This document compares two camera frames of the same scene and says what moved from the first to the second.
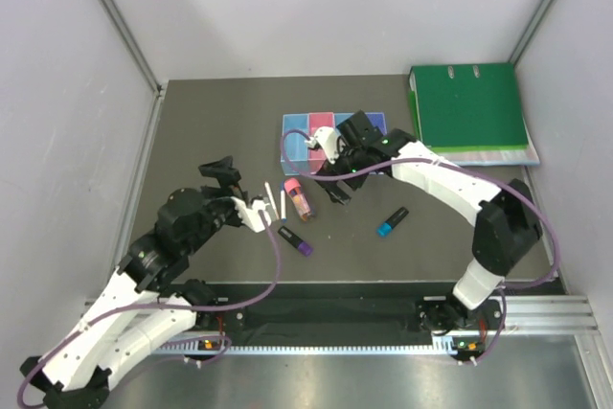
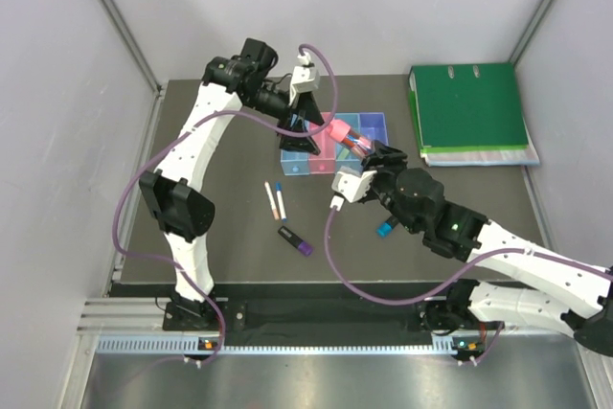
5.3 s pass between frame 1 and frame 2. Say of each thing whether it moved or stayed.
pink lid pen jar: moved
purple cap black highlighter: stayed
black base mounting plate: stayed
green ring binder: stayed
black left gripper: moved
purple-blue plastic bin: stayed
